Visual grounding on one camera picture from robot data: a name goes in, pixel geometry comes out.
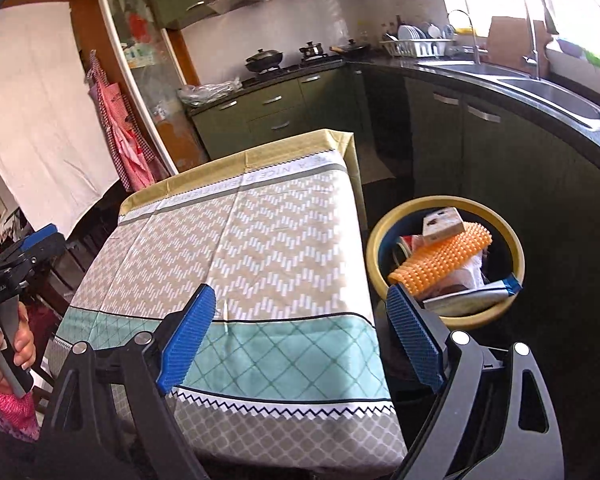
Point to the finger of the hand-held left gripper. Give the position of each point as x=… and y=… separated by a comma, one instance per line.
x=40, y=237

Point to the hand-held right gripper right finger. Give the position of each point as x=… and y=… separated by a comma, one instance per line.
x=415, y=340

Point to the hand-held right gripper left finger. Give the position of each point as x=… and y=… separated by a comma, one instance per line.
x=187, y=340

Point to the yellow-rimmed dark bin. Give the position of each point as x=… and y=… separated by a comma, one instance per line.
x=480, y=316

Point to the white blue snack wrapper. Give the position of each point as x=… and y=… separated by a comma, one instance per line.
x=480, y=295

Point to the orange ribbed foam sleeve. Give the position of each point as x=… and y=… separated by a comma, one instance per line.
x=440, y=260

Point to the small red white carton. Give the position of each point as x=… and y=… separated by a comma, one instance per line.
x=442, y=225

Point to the person's left forearm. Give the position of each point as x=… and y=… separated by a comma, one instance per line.
x=10, y=410

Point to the dark wooden chair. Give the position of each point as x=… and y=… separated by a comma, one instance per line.
x=75, y=270

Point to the white hanging cloth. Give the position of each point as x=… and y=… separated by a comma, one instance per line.
x=40, y=125

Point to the patterned tablecloth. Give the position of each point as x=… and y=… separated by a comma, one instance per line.
x=260, y=240

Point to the red checked apron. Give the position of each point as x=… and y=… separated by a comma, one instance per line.
x=125, y=145

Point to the green base cabinets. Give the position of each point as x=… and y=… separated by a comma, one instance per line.
x=505, y=160

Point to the glass sliding door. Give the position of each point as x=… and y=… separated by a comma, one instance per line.
x=140, y=60

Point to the clear plastic bags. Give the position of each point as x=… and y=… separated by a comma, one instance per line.
x=210, y=91

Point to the steel double sink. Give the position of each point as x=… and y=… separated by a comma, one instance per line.
x=545, y=92

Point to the black wok with lid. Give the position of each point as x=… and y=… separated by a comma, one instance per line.
x=265, y=59

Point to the white dish rack with dishes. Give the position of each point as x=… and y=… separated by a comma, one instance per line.
x=415, y=49

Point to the black gas stove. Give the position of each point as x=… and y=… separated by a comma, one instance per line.
x=300, y=66

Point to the black frying pan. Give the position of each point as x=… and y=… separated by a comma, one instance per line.
x=355, y=48

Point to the small curved faucet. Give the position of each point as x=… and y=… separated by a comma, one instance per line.
x=475, y=40

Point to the small black pot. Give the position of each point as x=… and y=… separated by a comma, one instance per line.
x=312, y=51

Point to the wooden cutting board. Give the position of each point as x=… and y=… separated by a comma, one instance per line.
x=505, y=40

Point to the condiment bottles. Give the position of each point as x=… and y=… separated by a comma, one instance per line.
x=392, y=27

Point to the tall steel faucet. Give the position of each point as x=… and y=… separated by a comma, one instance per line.
x=534, y=50

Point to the grey bowl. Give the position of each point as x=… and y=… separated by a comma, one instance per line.
x=570, y=47

